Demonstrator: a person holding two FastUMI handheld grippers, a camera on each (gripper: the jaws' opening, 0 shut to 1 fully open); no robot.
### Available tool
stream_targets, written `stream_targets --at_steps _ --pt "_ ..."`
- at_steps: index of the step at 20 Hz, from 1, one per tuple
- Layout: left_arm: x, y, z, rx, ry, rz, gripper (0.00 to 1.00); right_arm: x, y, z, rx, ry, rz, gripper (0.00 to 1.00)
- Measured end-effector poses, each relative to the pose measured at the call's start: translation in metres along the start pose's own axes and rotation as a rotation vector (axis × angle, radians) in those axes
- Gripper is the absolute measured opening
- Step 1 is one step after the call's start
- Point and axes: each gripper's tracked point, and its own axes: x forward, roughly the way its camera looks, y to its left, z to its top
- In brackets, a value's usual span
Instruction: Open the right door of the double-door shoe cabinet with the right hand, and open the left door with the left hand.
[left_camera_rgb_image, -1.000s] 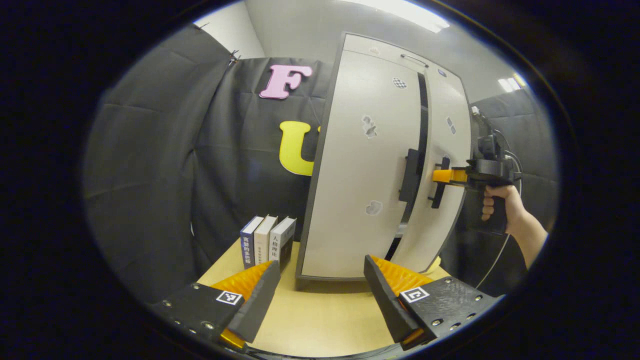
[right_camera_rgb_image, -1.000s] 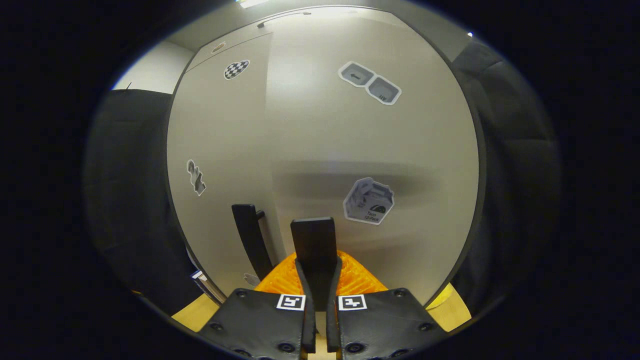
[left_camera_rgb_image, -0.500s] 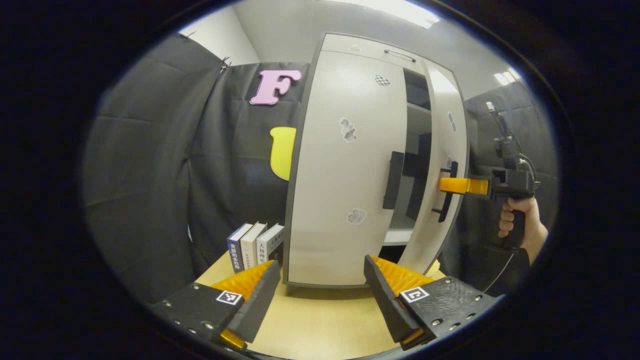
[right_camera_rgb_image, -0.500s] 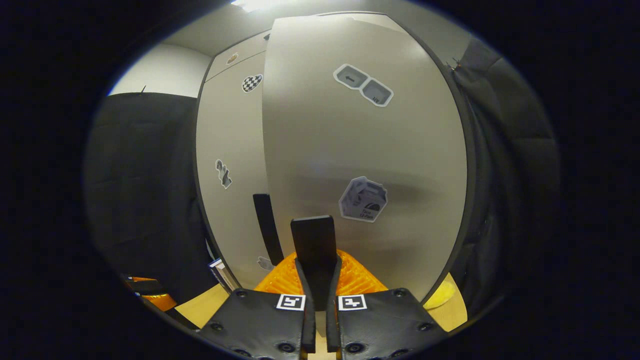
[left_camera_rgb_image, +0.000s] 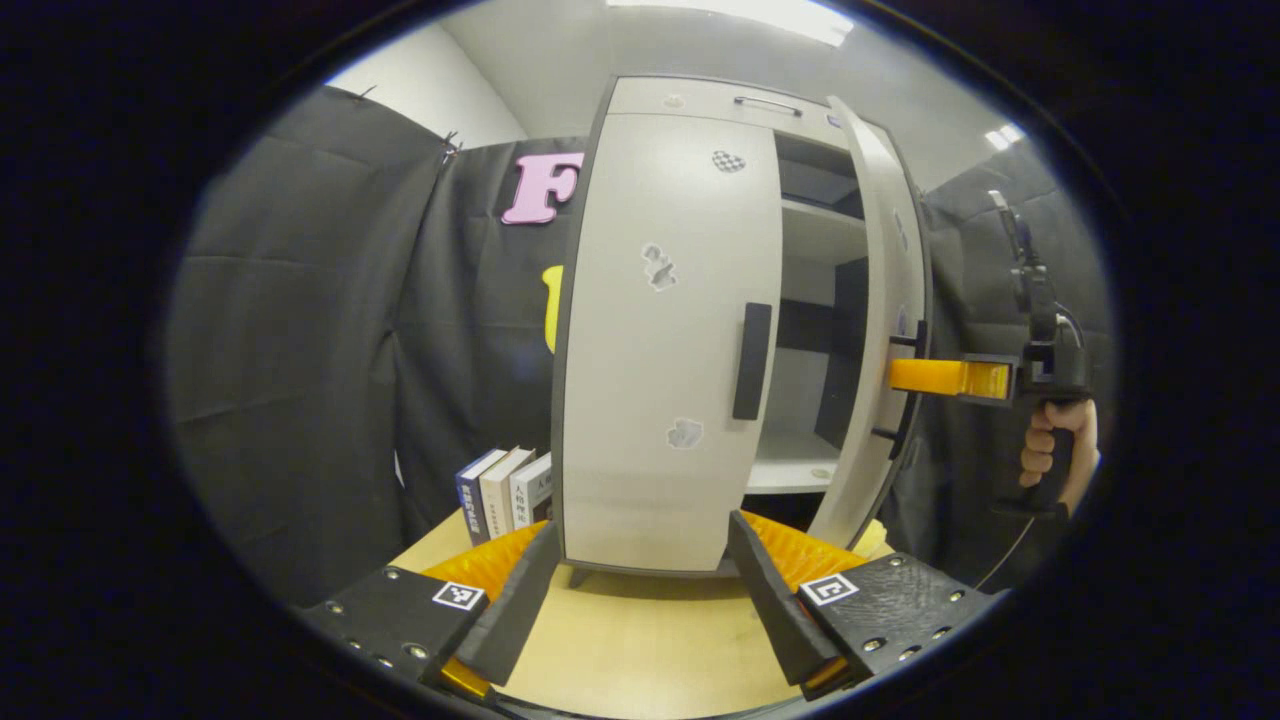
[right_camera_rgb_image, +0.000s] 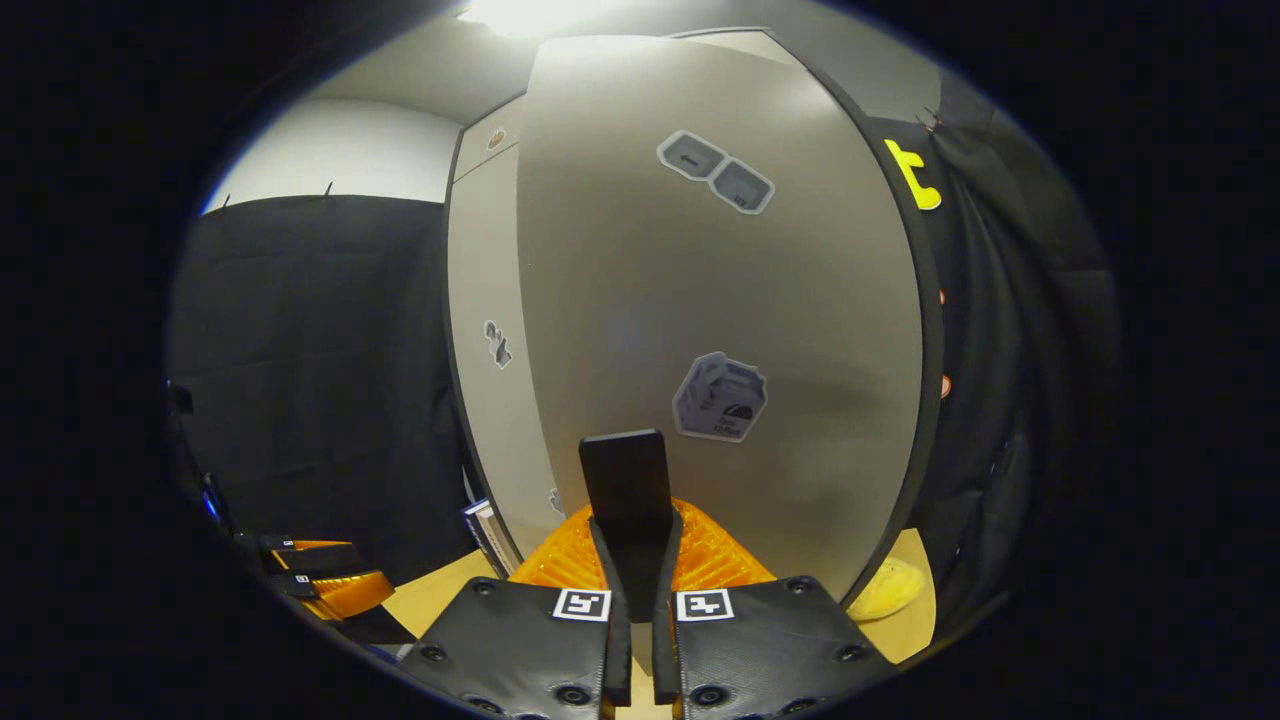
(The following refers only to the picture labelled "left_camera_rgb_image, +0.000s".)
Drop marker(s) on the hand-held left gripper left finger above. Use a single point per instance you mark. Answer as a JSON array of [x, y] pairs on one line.
[[515, 610]]

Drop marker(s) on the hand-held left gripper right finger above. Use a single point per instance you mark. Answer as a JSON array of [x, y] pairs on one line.
[[770, 610]]

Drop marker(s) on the black backdrop cloth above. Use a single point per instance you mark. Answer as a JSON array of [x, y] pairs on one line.
[[300, 350]]

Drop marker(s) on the long ceiling light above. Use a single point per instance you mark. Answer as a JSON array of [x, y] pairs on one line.
[[760, 12]]

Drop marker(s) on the beige spine book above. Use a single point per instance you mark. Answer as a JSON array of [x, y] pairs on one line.
[[497, 495]]

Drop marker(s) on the blue spine book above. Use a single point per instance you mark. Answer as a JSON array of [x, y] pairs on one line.
[[472, 500]]

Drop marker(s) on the small ceiling light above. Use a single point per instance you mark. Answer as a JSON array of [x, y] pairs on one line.
[[1004, 136]]

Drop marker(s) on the white spine book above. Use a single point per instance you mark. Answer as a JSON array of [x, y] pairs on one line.
[[530, 495]]

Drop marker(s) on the grey cabinet door checkered sticker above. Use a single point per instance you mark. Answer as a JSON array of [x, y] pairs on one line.
[[660, 400]]

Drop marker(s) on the grey double-door shoe cabinet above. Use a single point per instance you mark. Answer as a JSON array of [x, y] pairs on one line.
[[820, 235]]

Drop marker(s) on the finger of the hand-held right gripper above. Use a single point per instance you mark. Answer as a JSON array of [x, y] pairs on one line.
[[930, 376]]

